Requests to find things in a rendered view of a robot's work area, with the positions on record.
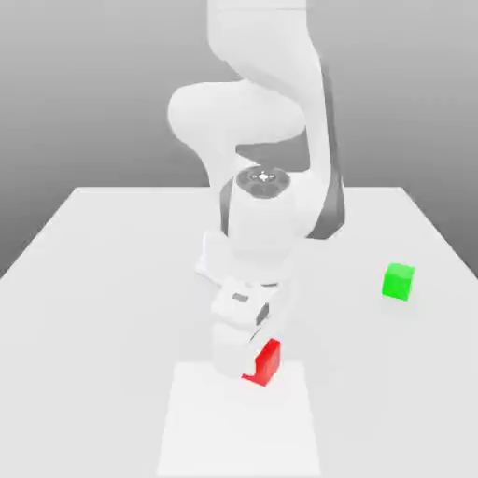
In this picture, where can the small green cube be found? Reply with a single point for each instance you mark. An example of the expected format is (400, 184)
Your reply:
(397, 282)

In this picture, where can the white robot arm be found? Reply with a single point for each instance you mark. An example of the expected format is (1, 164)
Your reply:
(261, 224)

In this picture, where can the small red cube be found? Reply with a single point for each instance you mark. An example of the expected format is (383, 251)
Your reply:
(268, 363)

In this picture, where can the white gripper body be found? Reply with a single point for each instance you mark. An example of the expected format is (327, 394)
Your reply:
(230, 351)

